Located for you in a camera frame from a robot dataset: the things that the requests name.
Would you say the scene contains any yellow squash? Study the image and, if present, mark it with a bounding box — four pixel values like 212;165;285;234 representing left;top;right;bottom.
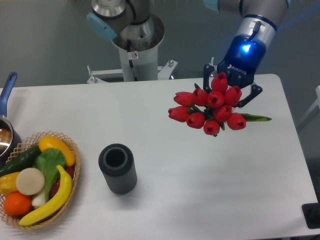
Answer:
38;135;76;167

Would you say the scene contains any green cucumber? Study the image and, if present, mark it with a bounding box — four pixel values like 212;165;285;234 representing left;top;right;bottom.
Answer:
0;145;41;177

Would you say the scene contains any blue handled saucepan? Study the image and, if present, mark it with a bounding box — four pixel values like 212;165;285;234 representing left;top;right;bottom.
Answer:
0;72;21;169

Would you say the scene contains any woven wicker basket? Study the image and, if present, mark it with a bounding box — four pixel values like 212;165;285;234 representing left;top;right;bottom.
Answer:
0;131;81;231

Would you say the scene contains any beige round disc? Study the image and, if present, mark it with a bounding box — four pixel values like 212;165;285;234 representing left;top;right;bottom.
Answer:
15;167;45;196

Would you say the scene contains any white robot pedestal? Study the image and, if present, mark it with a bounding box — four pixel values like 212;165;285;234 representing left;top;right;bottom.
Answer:
86;13;178;82

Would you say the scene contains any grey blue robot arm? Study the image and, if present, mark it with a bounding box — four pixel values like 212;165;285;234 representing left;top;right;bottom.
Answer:
86;0;291;108

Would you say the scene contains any yellow bell pepper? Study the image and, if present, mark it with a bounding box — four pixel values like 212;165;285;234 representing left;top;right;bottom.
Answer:
0;172;20;196

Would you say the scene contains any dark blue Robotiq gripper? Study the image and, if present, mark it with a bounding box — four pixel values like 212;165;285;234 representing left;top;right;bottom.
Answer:
203;35;266;108

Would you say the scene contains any dark grey ribbed vase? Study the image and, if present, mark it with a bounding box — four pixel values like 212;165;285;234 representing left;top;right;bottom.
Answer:
98;143;138;195

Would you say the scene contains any orange fruit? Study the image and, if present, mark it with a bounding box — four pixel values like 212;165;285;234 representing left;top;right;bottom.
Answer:
3;191;32;216

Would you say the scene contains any yellow banana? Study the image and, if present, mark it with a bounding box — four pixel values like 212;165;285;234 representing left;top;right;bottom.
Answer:
18;165;73;227

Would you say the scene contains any green bok choy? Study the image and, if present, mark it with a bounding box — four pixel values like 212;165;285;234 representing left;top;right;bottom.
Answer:
31;148;66;208

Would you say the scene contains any black box at edge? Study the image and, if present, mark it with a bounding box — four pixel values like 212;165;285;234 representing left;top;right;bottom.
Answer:
301;202;320;229

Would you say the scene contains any red tulip bouquet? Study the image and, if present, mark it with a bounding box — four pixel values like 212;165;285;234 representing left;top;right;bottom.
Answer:
168;73;272;137

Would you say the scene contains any white frame at right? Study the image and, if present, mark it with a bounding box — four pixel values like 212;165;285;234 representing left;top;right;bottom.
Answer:
296;85;320;133

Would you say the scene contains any purple red vegetable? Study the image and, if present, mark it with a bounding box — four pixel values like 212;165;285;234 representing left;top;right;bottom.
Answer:
50;166;75;199

